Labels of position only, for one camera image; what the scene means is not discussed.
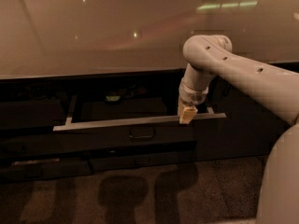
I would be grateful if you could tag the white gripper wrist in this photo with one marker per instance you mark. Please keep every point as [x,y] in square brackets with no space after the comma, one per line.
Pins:
[191,98]

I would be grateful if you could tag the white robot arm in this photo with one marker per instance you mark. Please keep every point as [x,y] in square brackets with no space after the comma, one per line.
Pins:
[276,89]

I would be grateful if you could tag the green item inside drawer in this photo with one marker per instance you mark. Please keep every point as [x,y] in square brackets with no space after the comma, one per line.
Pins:
[112,98]

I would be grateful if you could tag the dark cabinet door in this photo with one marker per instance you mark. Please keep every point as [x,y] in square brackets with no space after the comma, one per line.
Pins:
[248,129]

